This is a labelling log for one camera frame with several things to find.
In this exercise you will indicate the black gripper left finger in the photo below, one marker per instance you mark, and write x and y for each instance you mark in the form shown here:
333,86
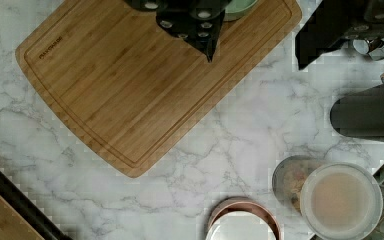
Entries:
197,22

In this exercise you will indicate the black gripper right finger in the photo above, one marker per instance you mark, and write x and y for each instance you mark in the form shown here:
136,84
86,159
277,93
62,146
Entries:
336,21

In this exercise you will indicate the black drawer handle bar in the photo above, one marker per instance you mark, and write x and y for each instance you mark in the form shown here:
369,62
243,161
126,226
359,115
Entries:
29,212

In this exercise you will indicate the small green bowl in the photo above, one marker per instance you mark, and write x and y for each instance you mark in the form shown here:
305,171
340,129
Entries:
237,9

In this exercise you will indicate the bamboo cutting board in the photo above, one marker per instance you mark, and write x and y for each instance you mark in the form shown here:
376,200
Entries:
126,88

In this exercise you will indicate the black utensil holder cup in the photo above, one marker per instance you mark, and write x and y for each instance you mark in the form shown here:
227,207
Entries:
360,115

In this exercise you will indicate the clear jar with white lid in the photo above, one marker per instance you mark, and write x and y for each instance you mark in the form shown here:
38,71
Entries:
337,200

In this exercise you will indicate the pink ceramic sugar jar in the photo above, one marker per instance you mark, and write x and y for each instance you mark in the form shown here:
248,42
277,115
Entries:
241,218

